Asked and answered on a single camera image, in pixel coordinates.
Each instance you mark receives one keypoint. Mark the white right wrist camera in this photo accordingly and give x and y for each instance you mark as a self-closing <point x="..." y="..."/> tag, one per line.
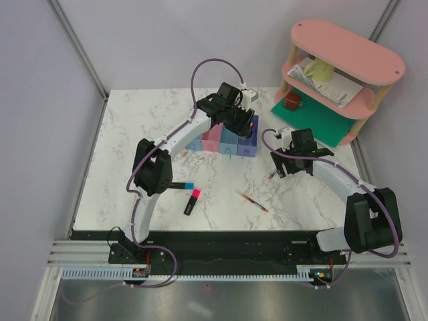
<point x="285" y="136"/>

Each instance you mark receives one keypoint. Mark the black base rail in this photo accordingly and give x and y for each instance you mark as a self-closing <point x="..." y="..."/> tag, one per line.
<point x="217" y="251"/>

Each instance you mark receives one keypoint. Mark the printed paper sheets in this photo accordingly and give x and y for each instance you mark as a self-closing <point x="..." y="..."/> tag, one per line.
<point x="340" y="90"/>

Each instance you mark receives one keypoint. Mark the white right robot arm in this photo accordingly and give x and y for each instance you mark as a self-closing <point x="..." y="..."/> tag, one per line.
<point x="371" y="220"/>

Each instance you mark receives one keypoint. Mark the black highlighter pink cap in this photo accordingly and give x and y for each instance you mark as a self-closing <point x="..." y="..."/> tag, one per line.
<point x="192" y="201"/>

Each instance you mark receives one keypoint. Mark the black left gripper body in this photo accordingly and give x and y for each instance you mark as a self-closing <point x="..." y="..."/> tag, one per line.
<point x="237" y="119"/>

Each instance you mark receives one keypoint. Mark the yellow green cup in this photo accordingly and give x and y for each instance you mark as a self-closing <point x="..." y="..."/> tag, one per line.
<point x="319" y="70"/>

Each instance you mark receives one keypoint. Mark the pink two-tier wooden shelf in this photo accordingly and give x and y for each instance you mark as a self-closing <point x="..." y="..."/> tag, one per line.
<point x="373" y="66"/>

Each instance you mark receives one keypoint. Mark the pink drawer box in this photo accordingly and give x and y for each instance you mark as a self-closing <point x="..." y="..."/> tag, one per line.
<point x="210" y="139"/>

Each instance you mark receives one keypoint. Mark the green mat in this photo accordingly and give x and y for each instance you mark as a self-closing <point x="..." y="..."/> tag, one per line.
<point x="327" y="126"/>

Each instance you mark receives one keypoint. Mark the light blue cable duct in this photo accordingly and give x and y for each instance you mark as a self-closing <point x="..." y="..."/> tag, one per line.
<point x="296" y="274"/>

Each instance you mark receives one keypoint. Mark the light blue middle drawer box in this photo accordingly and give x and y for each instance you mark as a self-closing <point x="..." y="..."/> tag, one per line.
<point x="228" y="142"/>

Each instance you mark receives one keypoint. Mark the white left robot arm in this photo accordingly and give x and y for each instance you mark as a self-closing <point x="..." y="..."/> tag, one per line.
<point x="152" y="169"/>

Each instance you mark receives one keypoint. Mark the purple drawer box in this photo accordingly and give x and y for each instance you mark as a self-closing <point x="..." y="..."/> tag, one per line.
<point x="247" y="147"/>

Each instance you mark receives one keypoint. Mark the aluminium frame rail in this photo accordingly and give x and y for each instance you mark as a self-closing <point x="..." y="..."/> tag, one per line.
<point x="96" y="253"/>

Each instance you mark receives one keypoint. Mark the black highlighter blue cap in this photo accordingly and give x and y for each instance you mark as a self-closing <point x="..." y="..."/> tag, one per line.
<point x="182" y="185"/>

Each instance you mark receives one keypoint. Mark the light blue end drawer box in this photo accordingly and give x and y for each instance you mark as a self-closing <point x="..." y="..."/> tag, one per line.
<point x="195" y="144"/>

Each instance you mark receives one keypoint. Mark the red orange pen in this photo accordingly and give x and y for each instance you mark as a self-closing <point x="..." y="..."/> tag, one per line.
<point x="252" y="201"/>

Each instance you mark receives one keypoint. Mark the red brown box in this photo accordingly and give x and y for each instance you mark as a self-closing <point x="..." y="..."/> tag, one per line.
<point x="292" y="101"/>

